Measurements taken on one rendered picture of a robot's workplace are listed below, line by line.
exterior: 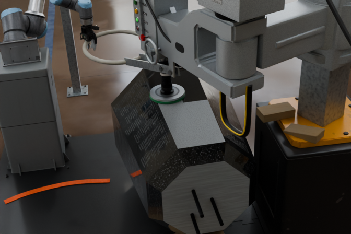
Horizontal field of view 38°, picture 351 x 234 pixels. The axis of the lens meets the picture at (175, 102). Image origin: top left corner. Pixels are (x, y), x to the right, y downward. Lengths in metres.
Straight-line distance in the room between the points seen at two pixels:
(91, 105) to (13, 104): 1.22
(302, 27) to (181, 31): 0.58
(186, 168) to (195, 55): 0.58
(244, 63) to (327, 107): 0.75
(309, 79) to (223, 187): 0.76
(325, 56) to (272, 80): 2.44
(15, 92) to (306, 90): 1.98
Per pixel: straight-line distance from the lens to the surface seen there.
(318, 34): 2.64
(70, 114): 4.73
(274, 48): 2.43
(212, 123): 2.83
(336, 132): 2.95
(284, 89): 4.99
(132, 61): 3.29
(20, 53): 3.72
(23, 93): 3.73
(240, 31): 2.23
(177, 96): 3.05
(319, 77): 2.86
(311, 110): 2.98
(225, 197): 2.79
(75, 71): 4.97
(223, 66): 2.34
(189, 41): 2.52
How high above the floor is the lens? 2.34
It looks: 30 degrees down
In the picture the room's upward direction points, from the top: 3 degrees counter-clockwise
